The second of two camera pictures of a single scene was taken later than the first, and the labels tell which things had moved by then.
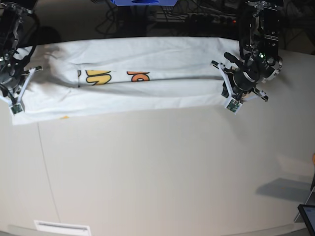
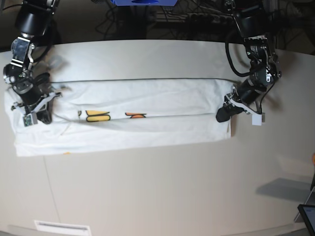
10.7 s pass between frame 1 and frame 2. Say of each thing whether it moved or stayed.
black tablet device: stayed
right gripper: moved
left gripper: moved
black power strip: stayed
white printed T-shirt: moved
